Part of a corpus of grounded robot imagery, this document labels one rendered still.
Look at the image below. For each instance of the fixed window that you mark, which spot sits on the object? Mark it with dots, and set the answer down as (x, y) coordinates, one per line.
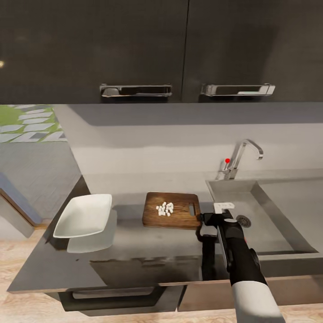
(38, 169)

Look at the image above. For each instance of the cutting board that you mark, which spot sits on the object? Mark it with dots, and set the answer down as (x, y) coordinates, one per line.
(180, 215)

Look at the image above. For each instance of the bowl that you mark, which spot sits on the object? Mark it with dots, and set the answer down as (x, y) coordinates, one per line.
(84, 216)

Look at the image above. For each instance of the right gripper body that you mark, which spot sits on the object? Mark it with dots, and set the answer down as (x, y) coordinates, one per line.
(210, 218)

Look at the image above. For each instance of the dishwasher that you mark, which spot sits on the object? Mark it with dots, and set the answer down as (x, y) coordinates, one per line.
(120, 301)

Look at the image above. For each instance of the cabinet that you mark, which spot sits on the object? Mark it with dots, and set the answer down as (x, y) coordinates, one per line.
(160, 51)

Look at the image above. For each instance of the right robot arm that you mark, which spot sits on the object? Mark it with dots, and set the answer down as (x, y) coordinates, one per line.
(253, 300)

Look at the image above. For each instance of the drop in sink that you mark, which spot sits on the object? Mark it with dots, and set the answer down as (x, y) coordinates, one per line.
(281, 218)

